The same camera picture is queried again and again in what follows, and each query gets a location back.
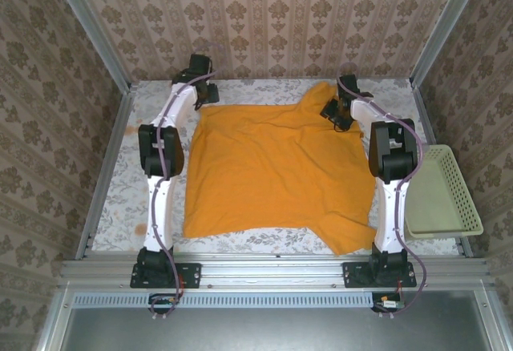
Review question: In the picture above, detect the grey metal panel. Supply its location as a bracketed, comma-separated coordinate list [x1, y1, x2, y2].
[59, 290, 496, 351]

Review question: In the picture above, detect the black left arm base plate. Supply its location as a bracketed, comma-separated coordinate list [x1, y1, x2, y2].
[130, 261, 201, 289]

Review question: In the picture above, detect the grey slotted cable duct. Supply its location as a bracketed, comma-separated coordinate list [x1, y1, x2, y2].
[73, 291, 376, 309]

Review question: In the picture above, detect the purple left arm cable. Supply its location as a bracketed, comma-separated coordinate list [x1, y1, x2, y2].
[148, 43, 225, 321]

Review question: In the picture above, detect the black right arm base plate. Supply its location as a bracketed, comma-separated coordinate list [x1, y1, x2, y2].
[342, 261, 418, 288]

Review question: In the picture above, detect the small electronics connector board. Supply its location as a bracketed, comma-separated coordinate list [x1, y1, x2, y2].
[148, 292, 181, 314]
[371, 292, 406, 314]

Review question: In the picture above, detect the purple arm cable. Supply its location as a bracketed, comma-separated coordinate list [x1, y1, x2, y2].
[148, 43, 225, 321]
[335, 62, 429, 320]

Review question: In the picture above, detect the aluminium frame post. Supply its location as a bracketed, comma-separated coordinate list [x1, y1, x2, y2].
[46, 0, 133, 92]
[410, 0, 488, 87]

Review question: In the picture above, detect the orange t-shirt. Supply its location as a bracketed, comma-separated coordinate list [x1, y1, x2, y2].
[182, 81, 378, 256]

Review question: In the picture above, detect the pale green plastic basket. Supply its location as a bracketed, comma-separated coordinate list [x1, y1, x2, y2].
[402, 144, 485, 240]

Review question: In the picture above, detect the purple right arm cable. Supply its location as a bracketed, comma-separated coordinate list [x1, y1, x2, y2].
[335, 62, 429, 320]

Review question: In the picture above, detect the floral table cover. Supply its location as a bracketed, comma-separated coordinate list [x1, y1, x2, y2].
[91, 79, 460, 254]

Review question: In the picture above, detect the aluminium frame cross rail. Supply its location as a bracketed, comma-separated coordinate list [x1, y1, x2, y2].
[59, 253, 492, 288]

